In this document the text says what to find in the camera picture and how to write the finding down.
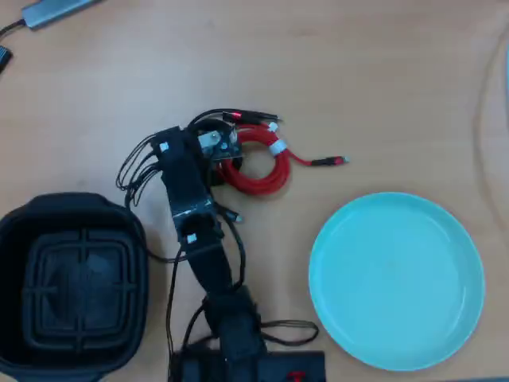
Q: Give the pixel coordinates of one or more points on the bare circuit board wrist camera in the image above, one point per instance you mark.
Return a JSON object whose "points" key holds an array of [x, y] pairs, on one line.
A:
{"points": [[222, 149]]}

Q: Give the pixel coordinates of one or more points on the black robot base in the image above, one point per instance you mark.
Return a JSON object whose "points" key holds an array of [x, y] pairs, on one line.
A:
{"points": [[278, 366]]}

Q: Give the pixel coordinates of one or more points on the grey metal USB hub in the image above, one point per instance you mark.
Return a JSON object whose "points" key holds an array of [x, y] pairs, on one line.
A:
{"points": [[59, 12]]}

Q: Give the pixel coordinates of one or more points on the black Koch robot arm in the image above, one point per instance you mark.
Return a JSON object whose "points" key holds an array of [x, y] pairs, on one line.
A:
{"points": [[187, 183]]}

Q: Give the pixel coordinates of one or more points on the dark plug with blue face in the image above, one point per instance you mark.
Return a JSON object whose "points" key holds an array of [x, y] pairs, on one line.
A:
{"points": [[4, 57]]}

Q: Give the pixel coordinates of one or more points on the black square collapsible bowl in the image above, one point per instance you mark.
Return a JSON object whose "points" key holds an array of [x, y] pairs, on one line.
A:
{"points": [[75, 278]]}

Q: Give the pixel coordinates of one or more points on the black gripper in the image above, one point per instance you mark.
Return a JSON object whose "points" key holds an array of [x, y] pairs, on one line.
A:
{"points": [[179, 141]]}

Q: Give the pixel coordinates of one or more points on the red clamp part on base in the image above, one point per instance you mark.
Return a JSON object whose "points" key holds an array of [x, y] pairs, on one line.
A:
{"points": [[296, 376]]}

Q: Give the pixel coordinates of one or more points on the light blue round plate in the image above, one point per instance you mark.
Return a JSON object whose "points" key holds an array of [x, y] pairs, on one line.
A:
{"points": [[397, 282]]}

